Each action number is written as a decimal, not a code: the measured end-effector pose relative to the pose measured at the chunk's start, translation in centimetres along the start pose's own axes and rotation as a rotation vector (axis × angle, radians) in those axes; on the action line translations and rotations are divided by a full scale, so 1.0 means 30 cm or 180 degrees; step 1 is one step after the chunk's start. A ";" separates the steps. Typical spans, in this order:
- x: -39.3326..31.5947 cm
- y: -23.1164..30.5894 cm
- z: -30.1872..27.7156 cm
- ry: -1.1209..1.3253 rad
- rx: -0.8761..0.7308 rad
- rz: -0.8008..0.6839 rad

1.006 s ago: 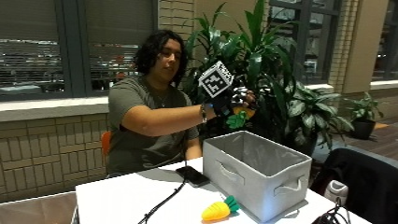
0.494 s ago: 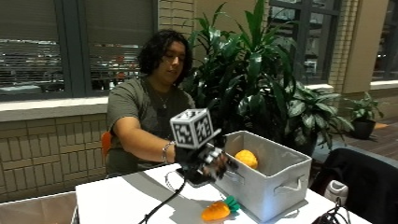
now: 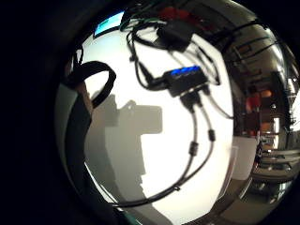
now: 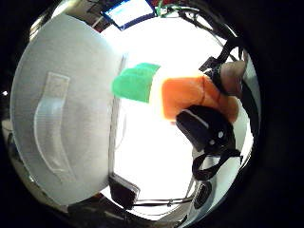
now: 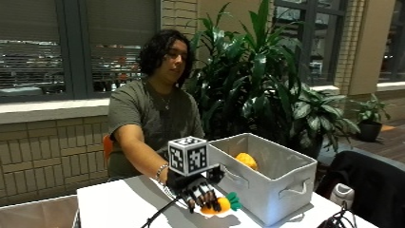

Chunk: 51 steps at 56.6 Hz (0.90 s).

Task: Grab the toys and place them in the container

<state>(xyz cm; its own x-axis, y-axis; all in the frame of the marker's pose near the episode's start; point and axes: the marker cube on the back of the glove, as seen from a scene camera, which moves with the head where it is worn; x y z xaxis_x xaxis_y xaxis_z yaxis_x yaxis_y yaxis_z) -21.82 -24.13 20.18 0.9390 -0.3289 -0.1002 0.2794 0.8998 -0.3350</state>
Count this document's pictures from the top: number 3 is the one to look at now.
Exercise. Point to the computer monitor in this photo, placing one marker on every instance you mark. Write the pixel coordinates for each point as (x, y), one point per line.
(108, 23)

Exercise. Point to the black hub box blue light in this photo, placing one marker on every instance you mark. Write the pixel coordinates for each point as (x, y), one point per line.
(186, 81)

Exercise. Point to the black adapter box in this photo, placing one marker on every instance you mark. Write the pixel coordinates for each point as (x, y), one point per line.
(175, 36)

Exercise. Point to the red object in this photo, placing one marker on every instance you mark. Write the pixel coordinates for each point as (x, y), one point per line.
(175, 13)

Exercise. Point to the red chair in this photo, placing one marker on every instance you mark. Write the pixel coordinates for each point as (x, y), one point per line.
(253, 101)

